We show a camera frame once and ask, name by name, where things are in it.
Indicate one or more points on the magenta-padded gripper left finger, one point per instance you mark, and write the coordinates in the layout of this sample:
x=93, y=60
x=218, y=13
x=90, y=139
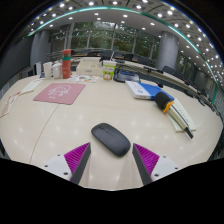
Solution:
x=77, y=157

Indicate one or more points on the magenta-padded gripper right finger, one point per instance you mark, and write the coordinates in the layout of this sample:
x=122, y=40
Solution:
x=146, y=158

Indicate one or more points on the black computer mouse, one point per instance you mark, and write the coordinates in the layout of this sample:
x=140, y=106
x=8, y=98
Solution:
x=111, y=138

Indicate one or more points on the pink mouse pad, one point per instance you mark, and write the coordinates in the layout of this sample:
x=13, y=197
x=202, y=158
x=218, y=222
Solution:
x=60, y=93

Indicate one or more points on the white booklet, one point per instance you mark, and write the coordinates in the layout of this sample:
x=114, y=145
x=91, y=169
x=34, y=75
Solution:
x=185, y=116

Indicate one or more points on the blue and white book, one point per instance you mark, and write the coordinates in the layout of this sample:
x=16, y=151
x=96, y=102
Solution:
x=146, y=90

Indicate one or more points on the colourful sticker sheet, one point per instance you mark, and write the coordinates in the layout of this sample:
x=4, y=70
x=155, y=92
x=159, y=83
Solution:
x=83, y=78

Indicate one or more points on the black desk microphone unit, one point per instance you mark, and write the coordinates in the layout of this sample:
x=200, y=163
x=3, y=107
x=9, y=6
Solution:
x=126, y=76

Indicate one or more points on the long curved conference table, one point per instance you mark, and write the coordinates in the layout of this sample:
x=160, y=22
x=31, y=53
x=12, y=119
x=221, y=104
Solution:
x=160, y=75

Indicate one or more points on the white printed document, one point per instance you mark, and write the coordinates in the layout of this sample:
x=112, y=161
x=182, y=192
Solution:
x=31, y=86

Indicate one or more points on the white lidded ceramic cup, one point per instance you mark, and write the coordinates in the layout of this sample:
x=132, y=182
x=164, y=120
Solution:
x=57, y=71

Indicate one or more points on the white paper cup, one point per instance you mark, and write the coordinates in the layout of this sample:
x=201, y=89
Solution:
x=48, y=70

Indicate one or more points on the green white drink cup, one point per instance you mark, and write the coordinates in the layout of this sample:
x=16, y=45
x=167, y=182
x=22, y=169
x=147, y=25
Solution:
x=109, y=70

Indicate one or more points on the red thermos bottle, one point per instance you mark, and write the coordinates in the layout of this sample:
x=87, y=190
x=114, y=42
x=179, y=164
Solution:
x=66, y=65

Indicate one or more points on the group of office chairs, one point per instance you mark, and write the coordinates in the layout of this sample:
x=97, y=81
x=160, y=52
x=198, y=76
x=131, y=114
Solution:
x=145, y=61

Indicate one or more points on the group of ceiling lights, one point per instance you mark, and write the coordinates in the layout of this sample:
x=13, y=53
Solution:
x=96, y=14

